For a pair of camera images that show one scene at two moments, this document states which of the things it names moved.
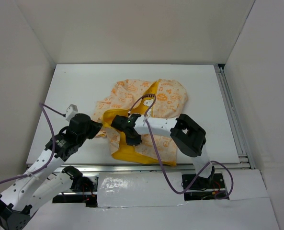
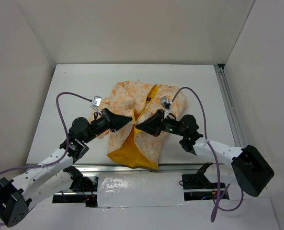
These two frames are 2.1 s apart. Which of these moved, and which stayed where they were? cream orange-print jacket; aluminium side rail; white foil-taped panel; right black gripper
Moved: right black gripper; cream orange-print jacket
Stayed: aluminium side rail; white foil-taped panel
